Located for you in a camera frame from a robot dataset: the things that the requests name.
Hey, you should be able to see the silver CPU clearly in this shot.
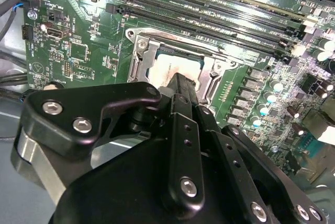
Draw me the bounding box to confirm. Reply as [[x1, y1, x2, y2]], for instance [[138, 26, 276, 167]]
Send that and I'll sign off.
[[146, 51, 209, 90]]

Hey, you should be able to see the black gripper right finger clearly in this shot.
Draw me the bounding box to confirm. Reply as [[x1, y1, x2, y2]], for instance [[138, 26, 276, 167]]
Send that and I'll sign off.
[[195, 105, 328, 224]]

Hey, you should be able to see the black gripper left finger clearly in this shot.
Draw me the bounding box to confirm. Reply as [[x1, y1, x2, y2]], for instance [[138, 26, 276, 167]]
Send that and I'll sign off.
[[12, 73, 206, 213]]

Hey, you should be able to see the thin metal locking lever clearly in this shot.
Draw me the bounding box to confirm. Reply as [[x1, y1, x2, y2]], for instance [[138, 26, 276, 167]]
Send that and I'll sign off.
[[129, 51, 141, 83]]

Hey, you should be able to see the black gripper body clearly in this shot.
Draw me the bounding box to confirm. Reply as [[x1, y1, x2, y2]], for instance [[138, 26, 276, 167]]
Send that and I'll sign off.
[[52, 137, 252, 224]]

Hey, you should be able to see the metal socket cover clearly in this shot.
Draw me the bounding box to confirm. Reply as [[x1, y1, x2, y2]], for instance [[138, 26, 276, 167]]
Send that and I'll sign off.
[[127, 34, 238, 106]]

